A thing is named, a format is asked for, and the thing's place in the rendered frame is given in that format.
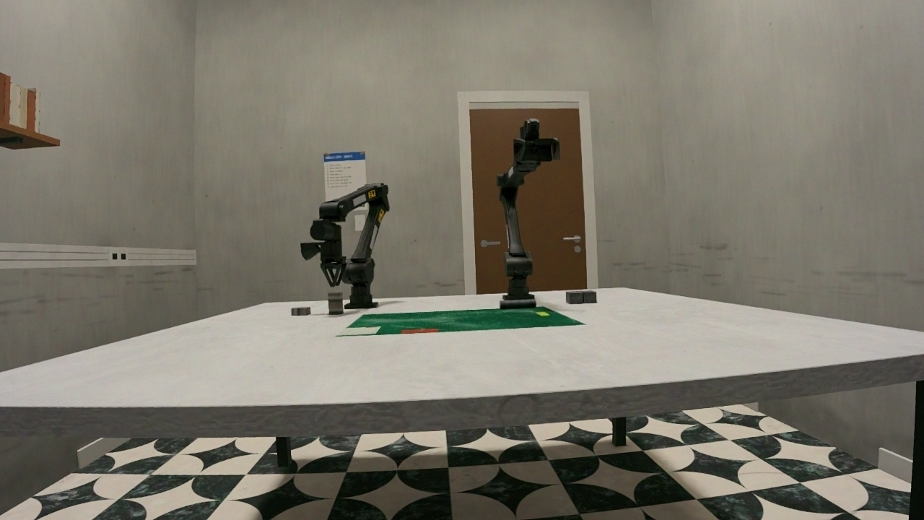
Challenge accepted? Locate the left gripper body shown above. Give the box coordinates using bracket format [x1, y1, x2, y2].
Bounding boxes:
[519, 139, 553, 164]

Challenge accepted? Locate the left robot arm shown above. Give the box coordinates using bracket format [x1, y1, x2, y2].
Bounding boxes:
[496, 118, 541, 300]

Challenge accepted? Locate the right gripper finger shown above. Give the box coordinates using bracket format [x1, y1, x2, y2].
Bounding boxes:
[321, 264, 341, 287]
[328, 264, 347, 286]

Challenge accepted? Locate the green mat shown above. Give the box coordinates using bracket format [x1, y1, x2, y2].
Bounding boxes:
[336, 306, 587, 337]

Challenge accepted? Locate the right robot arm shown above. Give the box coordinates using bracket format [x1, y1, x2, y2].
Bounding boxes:
[300, 183, 390, 309]

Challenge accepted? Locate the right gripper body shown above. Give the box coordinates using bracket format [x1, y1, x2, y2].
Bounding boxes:
[320, 240, 347, 265]

